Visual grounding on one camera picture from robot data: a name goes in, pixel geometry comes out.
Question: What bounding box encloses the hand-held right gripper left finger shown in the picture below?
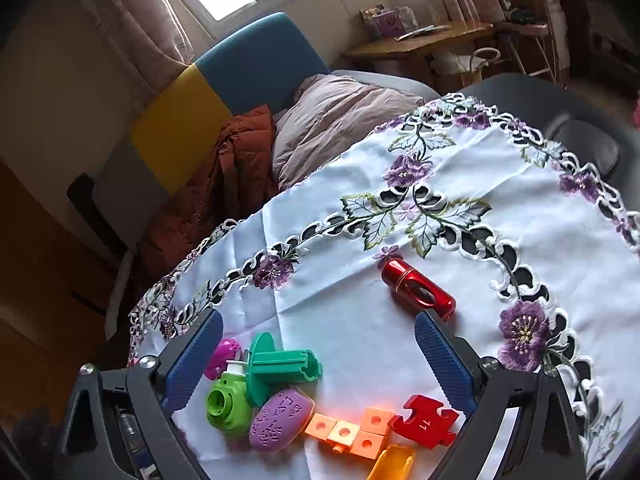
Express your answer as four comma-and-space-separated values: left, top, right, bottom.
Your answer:
55, 307, 224, 480

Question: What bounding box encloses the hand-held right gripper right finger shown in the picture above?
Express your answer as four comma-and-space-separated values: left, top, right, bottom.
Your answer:
414, 309, 588, 480

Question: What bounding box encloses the magenta round toy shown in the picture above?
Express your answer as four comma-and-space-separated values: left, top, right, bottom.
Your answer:
204, 338, 243, 381

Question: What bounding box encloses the green toy camera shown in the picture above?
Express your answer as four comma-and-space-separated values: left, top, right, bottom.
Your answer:
206, 360, 253, 438

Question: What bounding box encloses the red puzzle piece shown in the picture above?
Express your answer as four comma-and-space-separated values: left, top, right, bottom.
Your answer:
387, 394, 461, 448

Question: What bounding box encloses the teal spool toy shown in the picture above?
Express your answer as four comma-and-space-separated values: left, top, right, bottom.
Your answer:
245, 331, 323, 408

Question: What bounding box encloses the red metal cylinder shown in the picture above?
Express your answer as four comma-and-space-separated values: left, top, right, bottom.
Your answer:
381, 256, 457, 322

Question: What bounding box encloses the purple oval toy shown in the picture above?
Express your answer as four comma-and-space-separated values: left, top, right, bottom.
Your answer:
248, 387, 316, 453

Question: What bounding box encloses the orange translucent scoop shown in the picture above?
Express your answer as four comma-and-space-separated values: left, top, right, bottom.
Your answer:
366, 443, 416, 480

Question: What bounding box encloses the orange building block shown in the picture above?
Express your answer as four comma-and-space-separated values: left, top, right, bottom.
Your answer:
302, 406, 398, 461

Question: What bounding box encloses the white floral embroidered tablecloth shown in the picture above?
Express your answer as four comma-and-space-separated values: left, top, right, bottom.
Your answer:
127, 92, 640, 480

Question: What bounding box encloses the wooden cabinet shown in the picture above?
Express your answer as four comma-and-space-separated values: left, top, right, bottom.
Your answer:
0, 160, 126, 411

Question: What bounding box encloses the rust red blanket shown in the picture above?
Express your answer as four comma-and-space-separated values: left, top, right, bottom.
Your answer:
137, 105, 281, 286

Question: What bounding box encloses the pink grey pillow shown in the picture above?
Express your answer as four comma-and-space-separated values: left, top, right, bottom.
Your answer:
272, 74, 426, 191

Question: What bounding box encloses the dark grey leather chair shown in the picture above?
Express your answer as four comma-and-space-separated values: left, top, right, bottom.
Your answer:
457, 72, 640, 181

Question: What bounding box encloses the white bag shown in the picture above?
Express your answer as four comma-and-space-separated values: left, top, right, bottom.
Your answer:
432, 47, 501, 78

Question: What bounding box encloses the blue and yellow headboard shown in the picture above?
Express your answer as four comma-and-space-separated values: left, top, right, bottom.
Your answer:
92, 12, 331, 221

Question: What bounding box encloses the wooden desk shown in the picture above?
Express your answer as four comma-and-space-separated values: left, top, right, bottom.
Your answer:
344, 22, 496, 91

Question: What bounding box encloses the flat book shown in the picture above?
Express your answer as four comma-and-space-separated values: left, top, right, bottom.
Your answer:
395, 25, 451, 41

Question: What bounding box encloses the wooden shelf rack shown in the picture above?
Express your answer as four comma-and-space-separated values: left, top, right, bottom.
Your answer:
500, 0, 566, 81

